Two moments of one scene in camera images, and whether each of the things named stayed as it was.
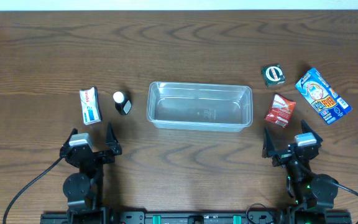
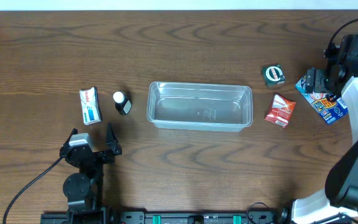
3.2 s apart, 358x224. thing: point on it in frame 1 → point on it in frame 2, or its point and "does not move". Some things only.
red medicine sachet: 280,111 does not move
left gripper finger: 74,131 does not move
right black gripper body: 289,154 → 316,83
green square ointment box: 273,74 does not move
